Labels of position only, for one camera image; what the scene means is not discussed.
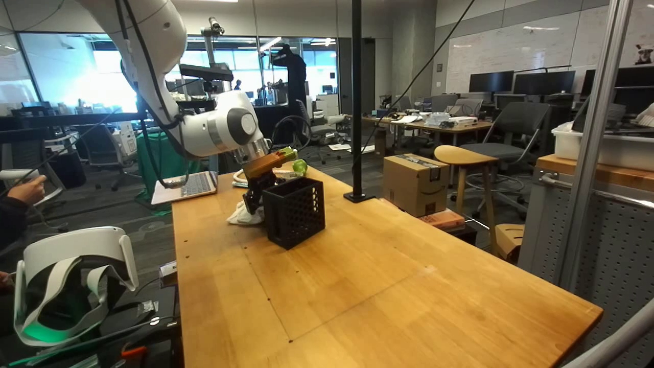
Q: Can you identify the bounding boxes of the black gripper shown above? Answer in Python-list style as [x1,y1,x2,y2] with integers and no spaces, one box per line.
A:
[243,149,297,212]

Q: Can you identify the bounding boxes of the white terry cloth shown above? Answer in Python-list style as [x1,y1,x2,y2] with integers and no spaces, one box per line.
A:
[227,200,264,228]

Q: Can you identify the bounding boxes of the black perforated box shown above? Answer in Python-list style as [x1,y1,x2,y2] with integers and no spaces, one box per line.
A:
[264,177,324,250]

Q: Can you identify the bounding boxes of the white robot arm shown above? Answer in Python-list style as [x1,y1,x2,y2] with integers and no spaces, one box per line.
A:
[78,0,280,212]

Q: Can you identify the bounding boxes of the green cloth covered cart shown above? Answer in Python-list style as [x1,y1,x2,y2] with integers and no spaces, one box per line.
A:
[136,129,185,195]

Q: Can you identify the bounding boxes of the cardboard box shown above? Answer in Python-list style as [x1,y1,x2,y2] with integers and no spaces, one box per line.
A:
[382,153,449,216]

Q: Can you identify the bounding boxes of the person's hand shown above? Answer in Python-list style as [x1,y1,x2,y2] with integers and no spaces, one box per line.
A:
[8,176,48,206]

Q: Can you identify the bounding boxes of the green tennis ball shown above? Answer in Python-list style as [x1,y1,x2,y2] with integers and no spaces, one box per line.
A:
[292,160,308,176]

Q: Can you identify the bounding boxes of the silver laptop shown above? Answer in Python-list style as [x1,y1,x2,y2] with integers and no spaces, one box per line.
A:
[152,172,216,206]

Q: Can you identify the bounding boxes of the black vertical pole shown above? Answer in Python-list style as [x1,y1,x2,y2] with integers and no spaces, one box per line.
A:
[343,0,368,203]

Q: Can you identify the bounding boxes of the wooden stool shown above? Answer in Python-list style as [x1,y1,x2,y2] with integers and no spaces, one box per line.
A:
[434,143,503,228]

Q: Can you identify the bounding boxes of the white VR headset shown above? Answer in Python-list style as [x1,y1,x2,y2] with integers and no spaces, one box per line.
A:
[12,225,138,347]

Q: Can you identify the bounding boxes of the black office chair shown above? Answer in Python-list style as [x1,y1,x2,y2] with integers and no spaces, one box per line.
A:
[465,100,549,168]

